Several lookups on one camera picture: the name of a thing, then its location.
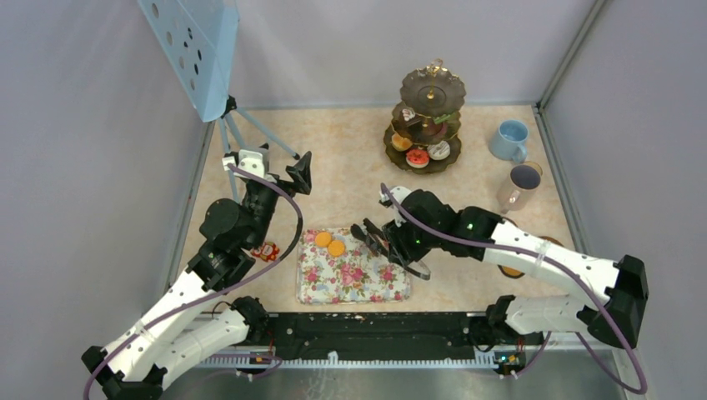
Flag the metal tongs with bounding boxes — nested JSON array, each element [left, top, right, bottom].
[[350, 218, 431, 281]]

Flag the orange macaron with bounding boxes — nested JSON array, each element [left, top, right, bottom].
[[314, 231, 333, 248], [327, 240, 347, 258]]

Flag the red donut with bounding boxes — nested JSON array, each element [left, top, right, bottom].
[[405, 148, 430, 169]]

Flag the white striped donut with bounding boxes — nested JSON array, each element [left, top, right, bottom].
[[427, 141, 451, 161]]

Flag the orange bun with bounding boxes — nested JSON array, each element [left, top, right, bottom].
[[391, 133, 413, 153]]

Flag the pink frosted donut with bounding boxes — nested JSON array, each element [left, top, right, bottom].
[[425, 122, 448, 139]]

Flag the chocolate cake slice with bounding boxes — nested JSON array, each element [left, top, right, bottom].
[[400, 107, 424, 134]]

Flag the green matcha cake slice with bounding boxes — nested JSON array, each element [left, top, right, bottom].
[[433, 112, 457, 124]]

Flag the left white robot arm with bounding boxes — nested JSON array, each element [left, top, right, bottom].
[[81, 145, 313, 399]]

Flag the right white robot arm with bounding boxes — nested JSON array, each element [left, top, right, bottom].
[[379, 186, 649, 348]]

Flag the floral serving tray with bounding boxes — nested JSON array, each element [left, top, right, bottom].
[[295, 227, 412, 305]]

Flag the red owl toy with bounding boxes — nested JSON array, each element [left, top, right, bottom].
[[250, 241, 280, 263]]

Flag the three-tier dark cake stand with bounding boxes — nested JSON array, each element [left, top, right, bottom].
[[383, 58, 466, 175]]

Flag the pink mug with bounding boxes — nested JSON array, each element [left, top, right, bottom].
[[496, 161, 544, 214]]

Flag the blue perforated board stand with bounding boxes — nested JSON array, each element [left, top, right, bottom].
[[137, 0, 302, 205]]

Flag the light blue mug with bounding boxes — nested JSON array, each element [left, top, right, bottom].
[[489, 120, 529, 164]]

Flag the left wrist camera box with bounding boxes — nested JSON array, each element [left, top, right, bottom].
[[221, 147, 272, 181]]

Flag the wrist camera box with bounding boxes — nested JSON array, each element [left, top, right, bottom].
[[379, 186, 412, 208], [221, 147, 272, 181]]

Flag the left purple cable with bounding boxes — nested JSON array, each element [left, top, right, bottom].
[[83, 164, 305, 400]]

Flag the purple cable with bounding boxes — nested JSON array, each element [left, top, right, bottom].
[[83, 164, 305, 400], [379, 182, 649, 396]]

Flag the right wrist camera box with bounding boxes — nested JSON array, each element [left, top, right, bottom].
[[379, 186, 412, 208]]

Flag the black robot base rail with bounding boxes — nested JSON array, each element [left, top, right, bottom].
[[255, 312, 545, 362]]

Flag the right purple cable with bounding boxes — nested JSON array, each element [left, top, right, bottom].
[[379, 182, 649, 396]]

